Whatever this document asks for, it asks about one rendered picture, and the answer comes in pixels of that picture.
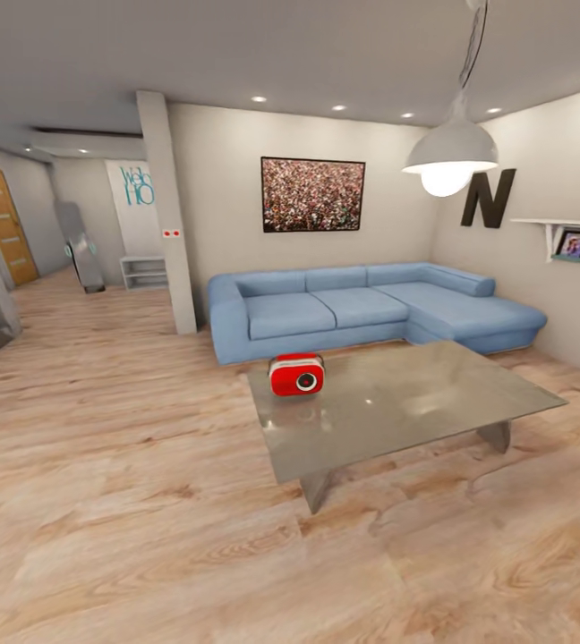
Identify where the radio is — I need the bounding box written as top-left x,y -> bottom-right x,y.
268,359 -> 325,396

